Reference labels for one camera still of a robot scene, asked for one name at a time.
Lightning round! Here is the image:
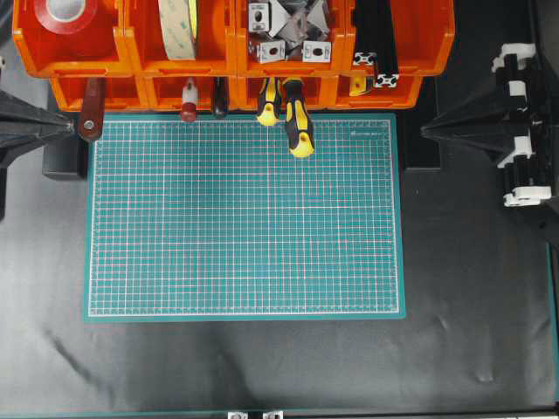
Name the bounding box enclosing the silver corner bracket lower left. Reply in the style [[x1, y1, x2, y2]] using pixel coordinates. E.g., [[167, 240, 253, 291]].
[[248, 40, 286, 64]]

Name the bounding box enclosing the silver corner bracket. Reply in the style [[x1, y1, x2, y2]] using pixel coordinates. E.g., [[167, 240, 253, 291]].
[[302, 40, 332, 64], [247, 1, 271, 33], [248, 40, 286, 64]]

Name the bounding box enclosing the black aluminium profile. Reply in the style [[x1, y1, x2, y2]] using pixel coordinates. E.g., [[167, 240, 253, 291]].
[[372, 0, 399, 88], [352, 0, 378, 65]]

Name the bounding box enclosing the silver corner bracket lower right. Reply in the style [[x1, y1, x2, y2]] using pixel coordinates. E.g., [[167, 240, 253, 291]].
[[302, 40, 332, 64]]

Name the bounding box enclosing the silver bracket bottom edge right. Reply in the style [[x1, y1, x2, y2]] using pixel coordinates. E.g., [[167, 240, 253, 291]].
[[262, 410, 284, 419]]

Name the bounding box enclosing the silver bracket bottom edge left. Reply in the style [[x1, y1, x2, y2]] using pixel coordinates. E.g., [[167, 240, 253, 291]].
[[227, 411, 248, 419]]

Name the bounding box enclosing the yellow black tool in bin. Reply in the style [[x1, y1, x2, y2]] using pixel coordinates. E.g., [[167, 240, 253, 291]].
[[349, 76, 375, 97]]

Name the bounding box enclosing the short yellow black screwdriver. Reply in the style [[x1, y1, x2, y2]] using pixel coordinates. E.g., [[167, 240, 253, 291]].
[[256, 77, 281, 127]]

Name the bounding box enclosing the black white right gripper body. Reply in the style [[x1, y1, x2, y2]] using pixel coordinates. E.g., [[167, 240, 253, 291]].
[[421, 43, 558, 207]]

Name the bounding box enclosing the red white tool handle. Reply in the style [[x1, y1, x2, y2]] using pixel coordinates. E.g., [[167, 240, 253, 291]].
[[180, 78, 198, 122]]

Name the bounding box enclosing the red tape roll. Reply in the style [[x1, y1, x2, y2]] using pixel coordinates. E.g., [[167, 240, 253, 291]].
[[33, 0, 99, 35]]

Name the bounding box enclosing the orange bin lower right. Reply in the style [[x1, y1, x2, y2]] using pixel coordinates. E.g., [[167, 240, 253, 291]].
[[332, 76, 424, 110]]

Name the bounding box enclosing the green cutting mat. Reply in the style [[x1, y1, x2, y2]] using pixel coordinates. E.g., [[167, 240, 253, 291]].
[[84, 113, 406, 322]]

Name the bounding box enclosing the black aluminium profile left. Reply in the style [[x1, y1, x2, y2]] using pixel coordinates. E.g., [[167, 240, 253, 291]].
[[352, 0, 378, 65]]

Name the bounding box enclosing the black aluminium profile right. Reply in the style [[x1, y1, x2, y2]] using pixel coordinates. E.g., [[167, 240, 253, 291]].
[[372, 0, 399, 88]]

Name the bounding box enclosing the silver corner bracket top left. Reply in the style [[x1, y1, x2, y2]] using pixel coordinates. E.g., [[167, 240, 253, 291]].
[[247, 1, 271, 33]]

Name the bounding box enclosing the silver bracket edge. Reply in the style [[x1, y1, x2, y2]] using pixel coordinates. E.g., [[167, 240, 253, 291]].
[[262, 410, 284, 419], [227, 411, 248, 419]]

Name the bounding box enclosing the grey bracket pile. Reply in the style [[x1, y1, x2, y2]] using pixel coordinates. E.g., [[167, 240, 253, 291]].
[[267, 1, 330, 44]]

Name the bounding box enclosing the orange bin upper right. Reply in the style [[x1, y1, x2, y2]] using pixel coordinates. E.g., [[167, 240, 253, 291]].
[[340, 1, 455, 77]]

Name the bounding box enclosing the beige foam tape roll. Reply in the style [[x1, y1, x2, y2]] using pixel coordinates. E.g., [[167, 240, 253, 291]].
[[158, 0, 197, 60]]

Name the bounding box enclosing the brown wooden tool handle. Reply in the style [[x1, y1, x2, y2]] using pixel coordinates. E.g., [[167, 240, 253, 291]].
[[78, 78, 106, 142]]

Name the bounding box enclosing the orange bin lower left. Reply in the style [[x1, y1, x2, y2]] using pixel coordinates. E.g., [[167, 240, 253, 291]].
[[50, 77, 149, 112]]

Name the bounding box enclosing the orange bin upper left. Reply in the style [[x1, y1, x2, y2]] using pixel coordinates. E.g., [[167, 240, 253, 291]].
[[12, 1, 133, 79]]

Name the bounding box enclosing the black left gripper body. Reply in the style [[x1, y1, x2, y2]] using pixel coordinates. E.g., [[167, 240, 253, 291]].
[[1, 91, 74, 168]]

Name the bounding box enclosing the dark brown tool handle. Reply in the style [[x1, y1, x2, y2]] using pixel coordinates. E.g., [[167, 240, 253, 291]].
[[211, 77, 229, 120]]

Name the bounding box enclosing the long yellow black screwdriver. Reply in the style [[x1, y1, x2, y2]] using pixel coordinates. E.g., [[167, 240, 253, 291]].
[[282, 78, 315, 158]]

